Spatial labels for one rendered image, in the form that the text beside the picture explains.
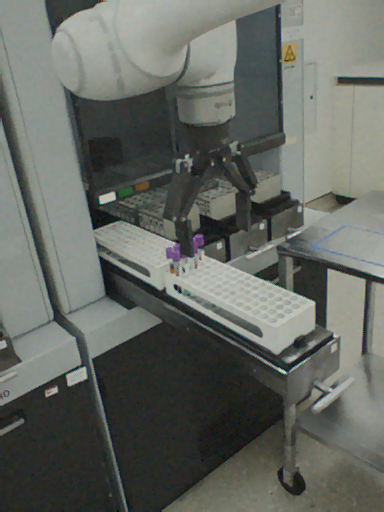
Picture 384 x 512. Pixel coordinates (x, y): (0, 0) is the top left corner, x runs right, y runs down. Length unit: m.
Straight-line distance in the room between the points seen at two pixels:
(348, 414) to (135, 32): 1.17
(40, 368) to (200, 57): 0.67
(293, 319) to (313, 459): 1.00
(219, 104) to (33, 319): 0.62
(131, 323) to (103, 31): 0.69
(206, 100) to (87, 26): 0.22
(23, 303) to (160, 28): 0.68
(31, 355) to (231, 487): 0.86
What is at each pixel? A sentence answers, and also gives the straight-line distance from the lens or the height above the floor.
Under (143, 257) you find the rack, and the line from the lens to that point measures 1.06.
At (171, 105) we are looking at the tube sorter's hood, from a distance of 1.17.
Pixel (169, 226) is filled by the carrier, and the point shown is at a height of 0.86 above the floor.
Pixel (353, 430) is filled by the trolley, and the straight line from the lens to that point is 1.46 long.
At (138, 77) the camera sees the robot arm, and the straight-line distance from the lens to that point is 0.64.
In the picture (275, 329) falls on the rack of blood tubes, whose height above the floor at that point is 0.86.
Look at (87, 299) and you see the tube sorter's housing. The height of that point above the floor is 0.75.
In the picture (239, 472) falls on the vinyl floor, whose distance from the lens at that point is 1.72.
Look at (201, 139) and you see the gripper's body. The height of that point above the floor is 1.14.
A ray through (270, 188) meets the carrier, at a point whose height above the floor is 0.85.
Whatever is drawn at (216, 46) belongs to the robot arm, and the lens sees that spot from 0.75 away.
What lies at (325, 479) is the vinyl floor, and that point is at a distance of 1.71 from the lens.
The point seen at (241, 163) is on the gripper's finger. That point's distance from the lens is 0.88.
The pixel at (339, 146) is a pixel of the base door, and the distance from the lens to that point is 3.56.
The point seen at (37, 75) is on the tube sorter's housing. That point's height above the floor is 1.24.
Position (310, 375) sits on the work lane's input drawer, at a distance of 0.84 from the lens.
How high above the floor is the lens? 1.31
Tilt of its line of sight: 26 degrees down
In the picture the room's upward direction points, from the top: 7 degrees counter-clockwise
